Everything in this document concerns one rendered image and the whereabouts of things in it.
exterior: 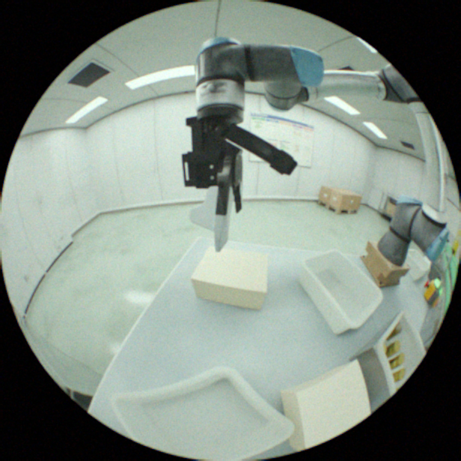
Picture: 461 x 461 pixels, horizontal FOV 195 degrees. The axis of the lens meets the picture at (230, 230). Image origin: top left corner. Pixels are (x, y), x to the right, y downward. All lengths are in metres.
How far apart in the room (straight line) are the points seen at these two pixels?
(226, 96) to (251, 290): 0.32
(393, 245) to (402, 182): 6.13
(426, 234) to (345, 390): 0.41
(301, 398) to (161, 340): 0.27
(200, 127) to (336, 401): 0.45
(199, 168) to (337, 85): 0.36
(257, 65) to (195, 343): 0.47
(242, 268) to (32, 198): 3.33
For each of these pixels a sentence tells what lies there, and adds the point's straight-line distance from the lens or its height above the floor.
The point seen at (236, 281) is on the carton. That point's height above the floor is 0.82.
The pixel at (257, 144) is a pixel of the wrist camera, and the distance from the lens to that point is 0.20.
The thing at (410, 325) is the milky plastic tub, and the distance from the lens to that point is 0.47.
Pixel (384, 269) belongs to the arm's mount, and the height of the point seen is 0.81.
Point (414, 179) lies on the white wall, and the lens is 6.59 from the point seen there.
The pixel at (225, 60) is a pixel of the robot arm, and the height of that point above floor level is 1.20.
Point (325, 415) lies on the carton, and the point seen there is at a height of 0.83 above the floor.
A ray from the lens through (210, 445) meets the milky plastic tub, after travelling 0.34.
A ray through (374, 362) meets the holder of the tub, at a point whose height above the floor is 0.82.
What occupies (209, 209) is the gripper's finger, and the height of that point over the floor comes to 0.98.
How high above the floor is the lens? 1.05
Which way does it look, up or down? 30 degrees down
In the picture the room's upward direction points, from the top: straight up
